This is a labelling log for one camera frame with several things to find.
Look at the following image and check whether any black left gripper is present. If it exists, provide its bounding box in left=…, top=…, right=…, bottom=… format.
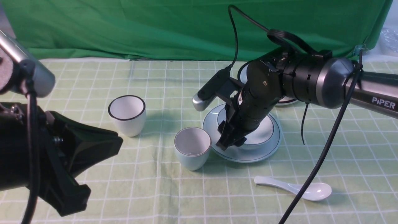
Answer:
left=28, top=106, right=123, bottom=217

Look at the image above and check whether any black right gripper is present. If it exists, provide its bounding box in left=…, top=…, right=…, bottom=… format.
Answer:
left=216, top=59, right=283, bottom=151

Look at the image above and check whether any light blue cup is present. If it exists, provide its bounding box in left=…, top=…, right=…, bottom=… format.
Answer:
left=174, top=127, right=212, bottom=171

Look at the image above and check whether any white ceramic spoon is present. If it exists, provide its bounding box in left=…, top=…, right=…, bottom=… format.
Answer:
left=253, top=176, right=332, bottom=201

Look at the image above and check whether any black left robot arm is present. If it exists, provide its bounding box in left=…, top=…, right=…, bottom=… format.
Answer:
left=0, top=102, right=123, bottom=217

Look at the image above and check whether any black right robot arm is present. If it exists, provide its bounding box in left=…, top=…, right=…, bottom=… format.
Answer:
left=216, top=49, right=397, bottom=151

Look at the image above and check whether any light blue small bowl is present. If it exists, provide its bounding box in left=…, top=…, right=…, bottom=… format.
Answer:
left=206, top=105, right=280, bottom=153

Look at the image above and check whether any light blue large plate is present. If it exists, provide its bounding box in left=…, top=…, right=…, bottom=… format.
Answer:
left=202, top=112, right=282, bottom=163

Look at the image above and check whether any white plate black rim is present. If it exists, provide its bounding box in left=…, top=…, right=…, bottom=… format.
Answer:
left=237, top=62, right=297, bottom=106

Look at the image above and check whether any checked green tablecloth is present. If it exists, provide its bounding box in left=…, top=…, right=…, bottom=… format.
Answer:
left=32, top=59, right=398, bottom=224

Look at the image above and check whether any white cup black rim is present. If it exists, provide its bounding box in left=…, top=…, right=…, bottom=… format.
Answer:
left=108, top=95, right=146, bottom=137

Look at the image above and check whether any green backdrop cloth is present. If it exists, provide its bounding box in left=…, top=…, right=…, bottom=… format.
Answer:
left=1, top=0, right=392, bottom=61

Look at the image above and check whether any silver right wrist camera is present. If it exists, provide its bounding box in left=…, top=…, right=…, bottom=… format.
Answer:
left=192, top=68, right=231, bottom=112

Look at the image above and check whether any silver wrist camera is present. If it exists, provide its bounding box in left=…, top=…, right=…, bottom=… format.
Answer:
left=192, top=68, right=231, bottom=112
left=0, top=31, right=55, bottom=98

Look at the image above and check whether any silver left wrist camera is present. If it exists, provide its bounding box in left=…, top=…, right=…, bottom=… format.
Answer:
left=0, top=31, right=55, bottom=98

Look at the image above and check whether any black right camera cable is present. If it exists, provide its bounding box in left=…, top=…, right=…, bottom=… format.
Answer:
left=228, top=5, right=364, bottom=224

